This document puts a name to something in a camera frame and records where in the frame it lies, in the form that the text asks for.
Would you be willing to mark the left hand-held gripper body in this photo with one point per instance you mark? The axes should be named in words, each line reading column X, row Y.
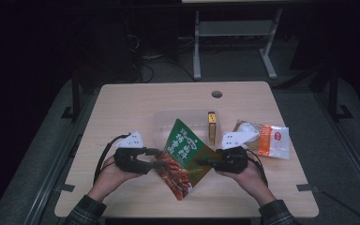
column 131, row 161

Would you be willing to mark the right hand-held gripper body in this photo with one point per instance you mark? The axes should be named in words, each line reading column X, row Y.
column 232, row 161

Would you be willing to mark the green seasoning packet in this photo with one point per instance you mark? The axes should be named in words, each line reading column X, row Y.
column 184, row 156

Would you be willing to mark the small yellow red packet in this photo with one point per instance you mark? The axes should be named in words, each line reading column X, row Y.
column 212, row 128

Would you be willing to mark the clear plastic container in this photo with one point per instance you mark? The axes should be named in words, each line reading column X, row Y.
column 165, row 125

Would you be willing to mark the person's right hand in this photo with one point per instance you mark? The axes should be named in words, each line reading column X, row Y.
column 253, row 181

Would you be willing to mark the person's left hand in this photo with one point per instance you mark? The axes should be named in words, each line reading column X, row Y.
column 106, row 178

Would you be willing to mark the white orange food packet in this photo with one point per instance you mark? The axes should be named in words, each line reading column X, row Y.
column 272, row 140

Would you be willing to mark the black tape piece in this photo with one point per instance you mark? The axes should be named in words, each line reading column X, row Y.
column 66, row 187
column 306, row 187

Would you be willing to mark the grey metal stand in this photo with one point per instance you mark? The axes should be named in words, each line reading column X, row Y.
column 236, row 28

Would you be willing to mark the black metal post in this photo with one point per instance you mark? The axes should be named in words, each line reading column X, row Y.
column 333, row 93
column 76, row 93

